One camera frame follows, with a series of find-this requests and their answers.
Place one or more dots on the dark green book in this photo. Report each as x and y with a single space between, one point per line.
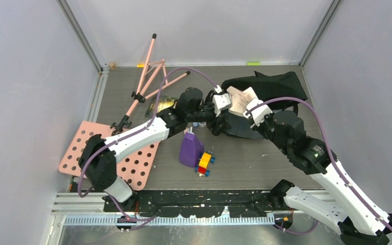
164 102

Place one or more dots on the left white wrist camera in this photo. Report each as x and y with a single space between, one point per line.
221 100

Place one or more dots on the teal book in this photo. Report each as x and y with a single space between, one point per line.
242 101

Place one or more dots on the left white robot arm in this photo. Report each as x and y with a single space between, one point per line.
100 156

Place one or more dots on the purple stapler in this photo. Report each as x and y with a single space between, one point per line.
191 150

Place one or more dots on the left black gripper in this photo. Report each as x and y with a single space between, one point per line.
215 127

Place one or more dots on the black backpack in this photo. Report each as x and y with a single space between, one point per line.
266 88

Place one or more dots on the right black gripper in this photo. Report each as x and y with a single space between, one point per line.
268 117

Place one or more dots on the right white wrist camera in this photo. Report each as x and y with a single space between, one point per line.
256 111

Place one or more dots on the pink tripod stand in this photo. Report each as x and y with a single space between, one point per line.
149 71

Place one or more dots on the pink perforated stand board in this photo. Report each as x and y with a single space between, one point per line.
135 168

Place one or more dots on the colourful toy block car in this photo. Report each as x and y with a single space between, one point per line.
202 167

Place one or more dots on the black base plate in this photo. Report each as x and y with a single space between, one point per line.
199 203

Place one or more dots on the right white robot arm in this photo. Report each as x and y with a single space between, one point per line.
354 217

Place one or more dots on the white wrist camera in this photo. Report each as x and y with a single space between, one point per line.
256 111
221 100

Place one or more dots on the aluminium frame rail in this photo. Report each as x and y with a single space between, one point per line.
78 221

